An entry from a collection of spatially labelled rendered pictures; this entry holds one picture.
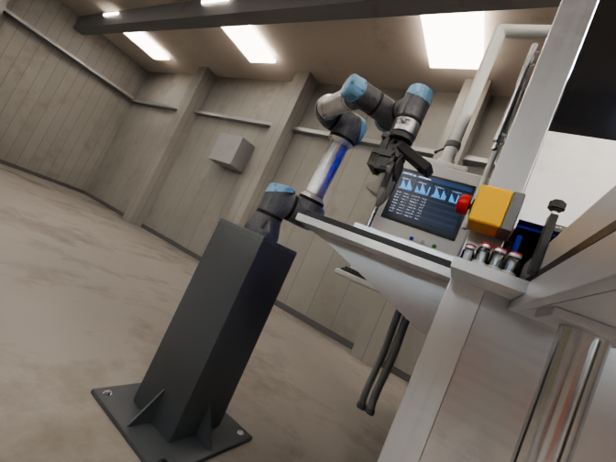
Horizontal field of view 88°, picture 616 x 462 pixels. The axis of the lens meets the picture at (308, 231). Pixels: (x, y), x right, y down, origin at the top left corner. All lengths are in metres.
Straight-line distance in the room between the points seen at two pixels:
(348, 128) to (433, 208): 0.69
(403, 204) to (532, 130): 1.10
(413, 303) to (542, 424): 0.39
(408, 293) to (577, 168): 0.41
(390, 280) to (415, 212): 1.03
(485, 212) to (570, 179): 0.20
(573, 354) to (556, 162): 0.41
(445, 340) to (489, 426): 0.15
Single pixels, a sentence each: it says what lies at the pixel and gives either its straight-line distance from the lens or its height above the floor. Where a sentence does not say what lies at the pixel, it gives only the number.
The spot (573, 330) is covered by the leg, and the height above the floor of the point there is 0.83.
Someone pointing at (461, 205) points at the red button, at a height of 0.99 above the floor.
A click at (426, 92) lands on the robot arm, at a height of 1.33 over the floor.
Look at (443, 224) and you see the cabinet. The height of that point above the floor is 1.24.
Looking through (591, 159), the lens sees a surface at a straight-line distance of 0.81.
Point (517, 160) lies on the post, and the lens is 0.79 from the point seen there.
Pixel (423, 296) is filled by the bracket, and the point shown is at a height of 0.81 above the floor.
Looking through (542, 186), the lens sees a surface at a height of 1.09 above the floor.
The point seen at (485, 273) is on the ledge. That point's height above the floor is 0.87.
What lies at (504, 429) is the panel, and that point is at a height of 0.65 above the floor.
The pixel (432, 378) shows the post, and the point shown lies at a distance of 0.71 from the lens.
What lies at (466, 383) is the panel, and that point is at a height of 0.69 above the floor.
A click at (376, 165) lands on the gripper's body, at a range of 0.90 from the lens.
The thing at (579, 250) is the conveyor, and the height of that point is 0.88.
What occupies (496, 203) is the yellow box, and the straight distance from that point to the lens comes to 0.65.
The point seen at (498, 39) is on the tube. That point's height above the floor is 2.40.
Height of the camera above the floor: 0.77
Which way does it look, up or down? 5 degrees up
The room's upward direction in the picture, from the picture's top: 24 degrees clockwise
